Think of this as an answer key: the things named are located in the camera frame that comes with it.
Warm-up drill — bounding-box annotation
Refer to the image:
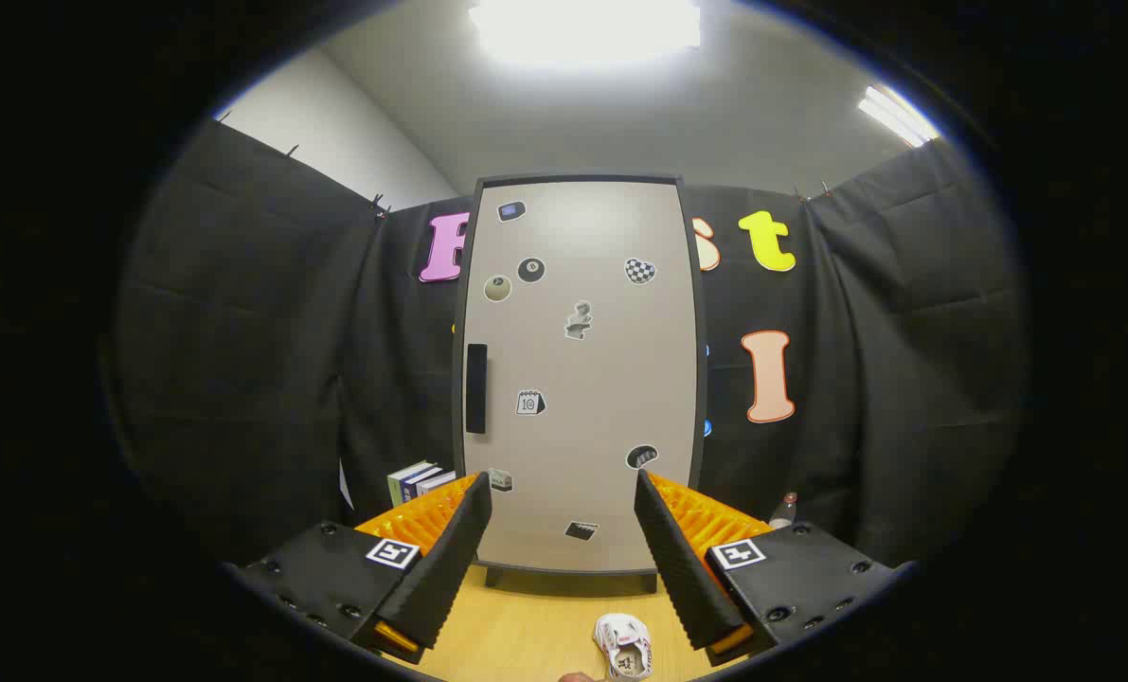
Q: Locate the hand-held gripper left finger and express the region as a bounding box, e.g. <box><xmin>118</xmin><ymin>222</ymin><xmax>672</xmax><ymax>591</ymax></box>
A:
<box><xmin>232</xmin><ymin>471</ymin><xmax>493</xmax><ymax>664</ymax></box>

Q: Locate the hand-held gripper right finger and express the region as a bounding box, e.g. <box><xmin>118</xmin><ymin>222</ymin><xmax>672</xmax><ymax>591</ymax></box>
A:
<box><xmin>634</xmin><ymin>469</ymin><xmax>915</xmax><ymax>669</ymax></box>

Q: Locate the white shoe red insole logo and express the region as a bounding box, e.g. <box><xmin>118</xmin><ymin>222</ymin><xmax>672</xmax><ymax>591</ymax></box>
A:
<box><xmin>594</xmin><ymin>613</ymin><xmax>655</xmax><ymax>680</ymax></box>

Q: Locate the dark grey shoe cabinet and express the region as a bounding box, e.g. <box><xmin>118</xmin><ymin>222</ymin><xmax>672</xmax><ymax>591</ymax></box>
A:
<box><xmin>450</xmin><ymin>173</ymin><xmax>711</xmax><ymax>594</ymax></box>

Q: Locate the dark blue book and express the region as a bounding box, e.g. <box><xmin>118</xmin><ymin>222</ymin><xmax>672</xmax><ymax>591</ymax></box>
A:
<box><xmin>401</xmin><ymin>466</ymin><xmax>443</xmax><ymax>503</ymax></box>

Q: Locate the green and white book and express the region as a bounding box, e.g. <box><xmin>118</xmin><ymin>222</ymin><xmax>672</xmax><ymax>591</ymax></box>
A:
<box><xmin>388</xmin><ymin>461</ymin><xmax>432</xmax><ymax>506</ymax></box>

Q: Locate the black backdrop cloth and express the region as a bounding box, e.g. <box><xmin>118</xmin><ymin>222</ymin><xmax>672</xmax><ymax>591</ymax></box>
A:
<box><xmin>114</xmin><ymin>118</ymin><xmax>1029</xmax><ymax>569</ymax></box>

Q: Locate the ceiling tube light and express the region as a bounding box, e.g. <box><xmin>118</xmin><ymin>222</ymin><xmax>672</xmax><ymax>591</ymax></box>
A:
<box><xmin>857</xmin><ymin>83</ymin><xmax>943</xmax><ymax>148</ymax></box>

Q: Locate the ceiling light panel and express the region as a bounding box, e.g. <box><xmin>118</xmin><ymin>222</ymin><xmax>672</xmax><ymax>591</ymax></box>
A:
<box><xmin>469</xmin><ymin>0</ymin><xmax>702</xmax><ymax>67</ymax></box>

